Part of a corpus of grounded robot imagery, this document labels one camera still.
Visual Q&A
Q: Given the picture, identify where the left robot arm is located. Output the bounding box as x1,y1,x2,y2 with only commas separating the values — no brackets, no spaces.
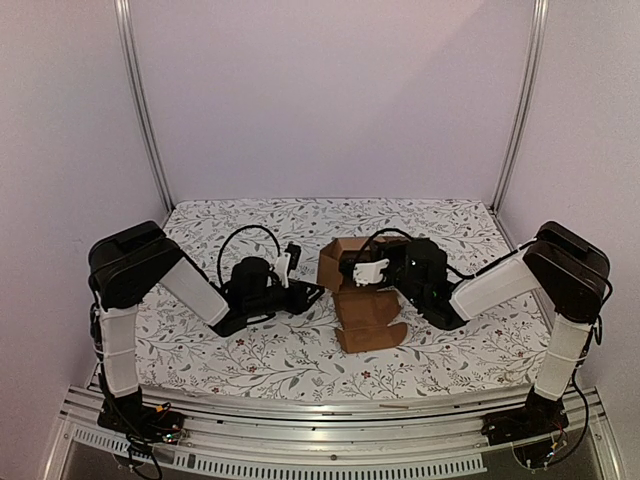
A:
88,221,325,434

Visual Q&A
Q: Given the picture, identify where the brown cardboard box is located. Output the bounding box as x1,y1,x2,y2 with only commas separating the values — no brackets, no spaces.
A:
316,237,408,354

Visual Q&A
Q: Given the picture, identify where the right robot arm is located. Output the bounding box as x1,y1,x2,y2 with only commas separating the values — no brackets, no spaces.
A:
384,221,613,436

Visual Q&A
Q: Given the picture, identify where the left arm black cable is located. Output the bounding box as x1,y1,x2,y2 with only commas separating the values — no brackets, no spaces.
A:
215,224,284,286

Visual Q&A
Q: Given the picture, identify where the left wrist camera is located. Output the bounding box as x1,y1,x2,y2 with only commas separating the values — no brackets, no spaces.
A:
274,242,301,289

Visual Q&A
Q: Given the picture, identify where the aluminium frame post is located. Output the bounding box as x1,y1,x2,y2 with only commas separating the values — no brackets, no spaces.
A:
490,0,549,216
114,0,175,214

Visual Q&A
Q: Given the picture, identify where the aluminium frame post left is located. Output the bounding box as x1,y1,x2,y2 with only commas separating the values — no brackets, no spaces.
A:
114,0,175,214

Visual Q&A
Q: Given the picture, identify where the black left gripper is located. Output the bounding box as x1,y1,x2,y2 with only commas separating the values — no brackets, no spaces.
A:
244,279,324,319

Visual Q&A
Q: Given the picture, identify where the floral patterned table cloth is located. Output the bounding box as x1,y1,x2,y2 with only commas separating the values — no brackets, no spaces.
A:
136,199,549,402

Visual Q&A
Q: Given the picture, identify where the aluminium front rail base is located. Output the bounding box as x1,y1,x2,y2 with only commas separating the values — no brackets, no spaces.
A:
42,384,626,480

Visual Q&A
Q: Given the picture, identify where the aluminium frame post right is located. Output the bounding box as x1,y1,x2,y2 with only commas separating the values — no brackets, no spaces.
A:
490,0,549,216

